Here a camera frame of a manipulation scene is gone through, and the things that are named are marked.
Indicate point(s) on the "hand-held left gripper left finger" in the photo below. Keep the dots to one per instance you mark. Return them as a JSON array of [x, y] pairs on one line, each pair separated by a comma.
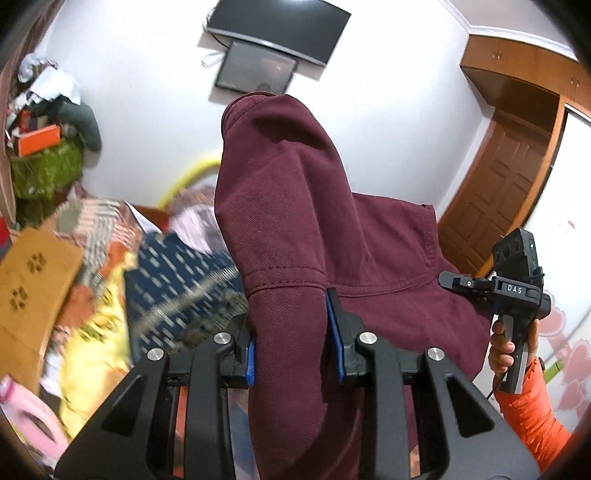
[[250, 364]]

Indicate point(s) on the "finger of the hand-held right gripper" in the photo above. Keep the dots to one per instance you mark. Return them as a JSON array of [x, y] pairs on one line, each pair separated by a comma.
[[461, 281]]

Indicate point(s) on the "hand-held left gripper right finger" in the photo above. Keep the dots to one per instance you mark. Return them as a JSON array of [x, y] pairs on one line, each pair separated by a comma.
[[334, 332]]

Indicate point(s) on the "maroon shirt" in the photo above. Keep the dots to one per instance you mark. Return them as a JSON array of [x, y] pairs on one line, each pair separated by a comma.
[[295, 240]]

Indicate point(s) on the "person's right hand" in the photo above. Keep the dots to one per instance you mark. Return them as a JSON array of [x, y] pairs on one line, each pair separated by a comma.
[[501, 353]]

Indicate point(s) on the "wooden door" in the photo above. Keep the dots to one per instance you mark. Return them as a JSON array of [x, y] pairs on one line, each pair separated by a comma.
[[501, 198]]

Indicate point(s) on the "navy dashed patterned cloth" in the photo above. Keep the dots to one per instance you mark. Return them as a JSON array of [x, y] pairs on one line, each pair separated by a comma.
[[184, 281]]

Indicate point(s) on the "yellow cloth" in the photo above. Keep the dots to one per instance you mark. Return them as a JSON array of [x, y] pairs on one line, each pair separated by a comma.
[[97, 360]]

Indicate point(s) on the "yellow hoop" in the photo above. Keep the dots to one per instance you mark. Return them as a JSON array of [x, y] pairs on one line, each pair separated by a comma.
[[184, 177]]

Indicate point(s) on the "printed blanket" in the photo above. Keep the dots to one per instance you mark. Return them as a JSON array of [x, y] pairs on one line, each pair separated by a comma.
[[106, 226]]

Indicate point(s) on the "wooden overhead cabinet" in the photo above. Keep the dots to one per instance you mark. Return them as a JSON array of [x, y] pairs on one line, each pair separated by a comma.
[[517, 69]]

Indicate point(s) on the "pink plastic container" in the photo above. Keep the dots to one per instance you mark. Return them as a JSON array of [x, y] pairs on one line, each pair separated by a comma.
[[32, 424]]

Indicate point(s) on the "grey cloth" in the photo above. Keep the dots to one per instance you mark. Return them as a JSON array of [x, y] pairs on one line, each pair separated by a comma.
[[85, 124]]

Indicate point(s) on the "orange box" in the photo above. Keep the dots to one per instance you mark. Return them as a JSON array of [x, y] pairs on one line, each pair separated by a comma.
[[39, 141]]

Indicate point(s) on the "white cloth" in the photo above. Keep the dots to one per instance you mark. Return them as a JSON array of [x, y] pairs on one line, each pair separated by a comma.
[[51, 81]]

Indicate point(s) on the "dark framed wall picture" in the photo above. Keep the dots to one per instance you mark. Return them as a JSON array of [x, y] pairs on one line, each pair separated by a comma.
[[256, 67]]

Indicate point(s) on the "black wall television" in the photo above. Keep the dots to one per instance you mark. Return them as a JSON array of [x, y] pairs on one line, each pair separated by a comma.
[[281, 23]]

